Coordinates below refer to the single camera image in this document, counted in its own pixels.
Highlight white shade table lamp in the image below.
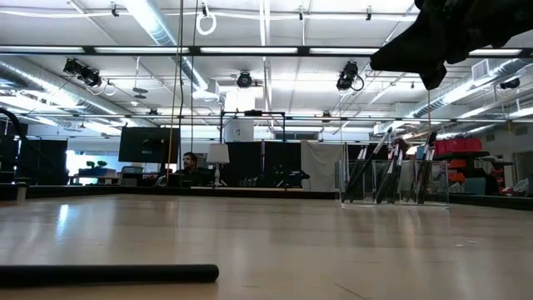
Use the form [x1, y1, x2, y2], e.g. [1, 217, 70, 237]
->
[206, 142, 231, 188]

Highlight dark shelving unit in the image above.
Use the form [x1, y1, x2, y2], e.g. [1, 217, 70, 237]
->
[431, 149, 517, 197]

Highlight black hanging cable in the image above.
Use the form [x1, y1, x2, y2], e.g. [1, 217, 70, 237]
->
[189, 0, 200, 154]

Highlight yellow hanging cable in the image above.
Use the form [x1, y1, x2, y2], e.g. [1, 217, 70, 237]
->
[166, 0, 185, 181]

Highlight thin black makeup brush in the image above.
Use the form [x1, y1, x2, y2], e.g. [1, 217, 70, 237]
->
[348, 127, 394, 204]

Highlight black overhead beam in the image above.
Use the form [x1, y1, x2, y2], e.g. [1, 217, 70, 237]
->
[0, 44, 533, 58]

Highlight white plastic bag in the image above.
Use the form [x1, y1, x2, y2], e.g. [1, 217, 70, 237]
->
[511, 177, 531, 197]

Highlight black wall monitor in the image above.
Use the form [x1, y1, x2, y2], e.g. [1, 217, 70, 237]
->
[117, 126, 182, 164]

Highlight clear acrylic brush organizer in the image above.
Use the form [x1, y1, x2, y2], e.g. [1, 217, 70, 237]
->
[339, 159, 451, 208]

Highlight white hanging box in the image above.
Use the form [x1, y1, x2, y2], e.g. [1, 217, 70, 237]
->
[223, 119, 256, 143]

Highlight white hanging ring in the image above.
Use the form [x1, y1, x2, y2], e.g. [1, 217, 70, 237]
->
[195, 11, 218, 37]

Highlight white hanging cloth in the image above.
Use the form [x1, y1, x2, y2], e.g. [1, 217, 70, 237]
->
[300, 140, 345, 193]

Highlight black handled makeup brush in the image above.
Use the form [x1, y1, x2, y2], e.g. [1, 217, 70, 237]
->
[0, 262, 221, 289]

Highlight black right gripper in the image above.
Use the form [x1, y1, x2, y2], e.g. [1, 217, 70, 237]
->
[369, 0, 533, 91]

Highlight white LED light strip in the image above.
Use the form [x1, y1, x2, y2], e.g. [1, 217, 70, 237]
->
[199, 46, 299, 55]
[93, 46, 191, 54]
[308, 47, 381, 56]
[468, 47, 524, 57]
[0, 45, 84, 54]

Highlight silver ventilation duct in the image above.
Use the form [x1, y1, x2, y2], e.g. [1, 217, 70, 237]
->
[410, 57, 533, 120]
[0, 60, 120, 117]
[120, 0, 209, 91]

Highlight grey storage bin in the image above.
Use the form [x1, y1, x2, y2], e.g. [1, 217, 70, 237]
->
[464, 177, 487, 196]

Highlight blue table box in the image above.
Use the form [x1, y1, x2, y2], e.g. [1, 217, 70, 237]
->
[77, 167, 117, 178]

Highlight black metal table frame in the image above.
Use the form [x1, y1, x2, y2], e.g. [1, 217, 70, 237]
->
[0, 177, 533, 212]

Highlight dark cabinet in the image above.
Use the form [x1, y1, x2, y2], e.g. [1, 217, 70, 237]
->
[16, 138, 68, 187]

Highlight black stand frame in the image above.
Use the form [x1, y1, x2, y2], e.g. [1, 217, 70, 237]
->
[219, 109, 287, 145]

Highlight person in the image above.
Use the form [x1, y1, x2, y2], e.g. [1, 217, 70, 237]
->
[173, 151, 209, 188]

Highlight black ceiling spotlight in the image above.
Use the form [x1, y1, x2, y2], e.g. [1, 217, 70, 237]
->
[236, 70, 254, 89]
[62, 57, 82, 77]
[80, 66, 104, 89]
[336, 60, 366, 93]

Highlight black backdrop panel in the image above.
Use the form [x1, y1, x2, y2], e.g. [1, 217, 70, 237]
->
[220, 141, 303, 188]

